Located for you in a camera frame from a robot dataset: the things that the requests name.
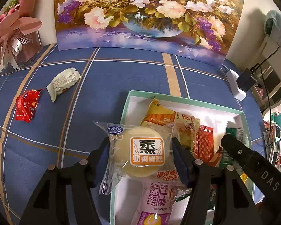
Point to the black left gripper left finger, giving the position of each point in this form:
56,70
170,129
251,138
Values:
48,204

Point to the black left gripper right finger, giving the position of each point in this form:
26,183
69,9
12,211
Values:
234,204

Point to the red patterned snack packet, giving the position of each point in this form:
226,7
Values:
204,143

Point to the purple Swiss roll snack packet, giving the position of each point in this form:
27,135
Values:
156,204

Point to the clear steamed cake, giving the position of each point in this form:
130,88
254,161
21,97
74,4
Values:
143,153

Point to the green and white snack packet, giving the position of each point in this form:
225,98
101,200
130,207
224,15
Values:
233,138

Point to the blue plaid tablecloth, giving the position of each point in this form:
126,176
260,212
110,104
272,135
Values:
63,132

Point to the orange yellow snack packet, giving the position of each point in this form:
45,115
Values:
185,126

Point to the red crinkled snack packet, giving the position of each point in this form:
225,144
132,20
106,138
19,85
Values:
26,105

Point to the white shelf unit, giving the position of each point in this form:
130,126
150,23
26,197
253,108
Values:
269,56

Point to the black power adapter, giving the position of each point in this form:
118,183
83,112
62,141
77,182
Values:
245,81

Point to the cream white snack packet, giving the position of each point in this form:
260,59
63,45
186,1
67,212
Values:
62,82

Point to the white tray with green rim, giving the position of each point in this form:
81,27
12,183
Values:
127,194

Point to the pink wrapped flower bouquet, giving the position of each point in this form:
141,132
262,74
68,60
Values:
21,19

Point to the floral still life painting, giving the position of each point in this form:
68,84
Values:
202,30

